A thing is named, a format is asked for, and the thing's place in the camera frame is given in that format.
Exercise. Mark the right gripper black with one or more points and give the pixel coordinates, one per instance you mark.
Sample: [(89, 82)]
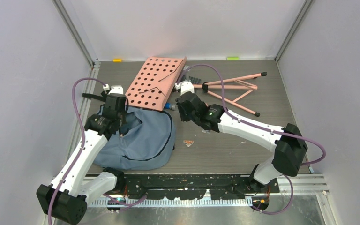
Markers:
[(184, 117)]

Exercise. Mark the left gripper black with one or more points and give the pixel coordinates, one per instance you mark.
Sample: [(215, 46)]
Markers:
[(124, 119)]

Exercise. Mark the small orange triangle wrapper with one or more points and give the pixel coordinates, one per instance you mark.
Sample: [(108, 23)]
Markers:
[(188, 143)]

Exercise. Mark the blue fabric backpack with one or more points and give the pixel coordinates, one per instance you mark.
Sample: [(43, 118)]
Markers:
[(147, 145)]

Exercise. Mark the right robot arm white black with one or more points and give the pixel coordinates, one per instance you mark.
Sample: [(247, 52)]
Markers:
[(285, 143)]

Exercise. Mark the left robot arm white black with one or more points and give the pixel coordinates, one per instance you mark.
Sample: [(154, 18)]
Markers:
[(66, 198)]

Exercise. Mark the blue marker pen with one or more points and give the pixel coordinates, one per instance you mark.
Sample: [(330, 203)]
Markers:
[(170, 106)]

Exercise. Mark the dark grey lego baseplate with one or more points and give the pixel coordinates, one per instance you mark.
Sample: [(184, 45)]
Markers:
[(193, 80)]

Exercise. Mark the pink perforated stand board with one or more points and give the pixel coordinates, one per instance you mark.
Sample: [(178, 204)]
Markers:
[(154, 82)]

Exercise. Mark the pink folding stand legs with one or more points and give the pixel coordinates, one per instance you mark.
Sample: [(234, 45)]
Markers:
[(233, 84)]

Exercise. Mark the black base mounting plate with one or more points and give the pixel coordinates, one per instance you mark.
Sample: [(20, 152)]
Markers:
[(193, 186)]

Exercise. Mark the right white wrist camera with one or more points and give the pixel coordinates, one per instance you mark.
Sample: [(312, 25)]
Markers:
[(184, 87)]

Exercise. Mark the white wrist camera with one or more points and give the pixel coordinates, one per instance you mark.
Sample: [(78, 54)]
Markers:
[(184, 87), (115, 89)]

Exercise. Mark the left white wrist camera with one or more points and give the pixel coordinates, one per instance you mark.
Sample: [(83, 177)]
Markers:
[(115, 89)]

